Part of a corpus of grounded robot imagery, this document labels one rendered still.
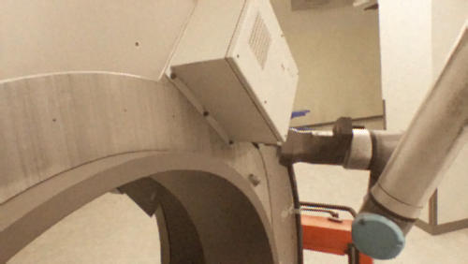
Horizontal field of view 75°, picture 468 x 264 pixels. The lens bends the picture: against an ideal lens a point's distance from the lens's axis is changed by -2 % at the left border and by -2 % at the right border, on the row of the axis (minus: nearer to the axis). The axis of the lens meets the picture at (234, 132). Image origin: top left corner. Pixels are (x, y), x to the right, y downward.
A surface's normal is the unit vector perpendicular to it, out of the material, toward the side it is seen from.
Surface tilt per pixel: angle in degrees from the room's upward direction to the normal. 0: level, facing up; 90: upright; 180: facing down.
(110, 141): 90
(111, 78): 90
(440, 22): 90
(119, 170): 90
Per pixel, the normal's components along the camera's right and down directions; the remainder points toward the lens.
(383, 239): -0.55, 0.26
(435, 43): 0.18, 0.13
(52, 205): 0.87, -0.02
